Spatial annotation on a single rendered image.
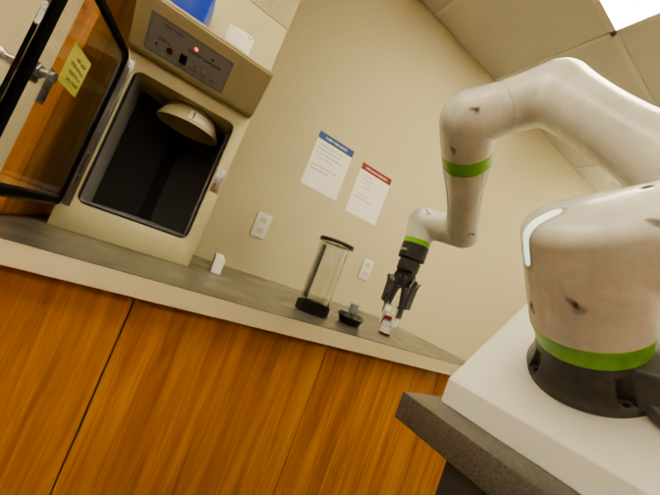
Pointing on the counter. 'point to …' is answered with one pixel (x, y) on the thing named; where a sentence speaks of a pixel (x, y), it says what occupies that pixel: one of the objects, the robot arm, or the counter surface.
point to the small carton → (236, 36)
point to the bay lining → (150, 165)
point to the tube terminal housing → (268, 34)
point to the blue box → (202, 10)
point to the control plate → (168, 38)
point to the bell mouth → (189, 121)
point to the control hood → (240, 96)
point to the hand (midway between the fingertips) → (390, 316)
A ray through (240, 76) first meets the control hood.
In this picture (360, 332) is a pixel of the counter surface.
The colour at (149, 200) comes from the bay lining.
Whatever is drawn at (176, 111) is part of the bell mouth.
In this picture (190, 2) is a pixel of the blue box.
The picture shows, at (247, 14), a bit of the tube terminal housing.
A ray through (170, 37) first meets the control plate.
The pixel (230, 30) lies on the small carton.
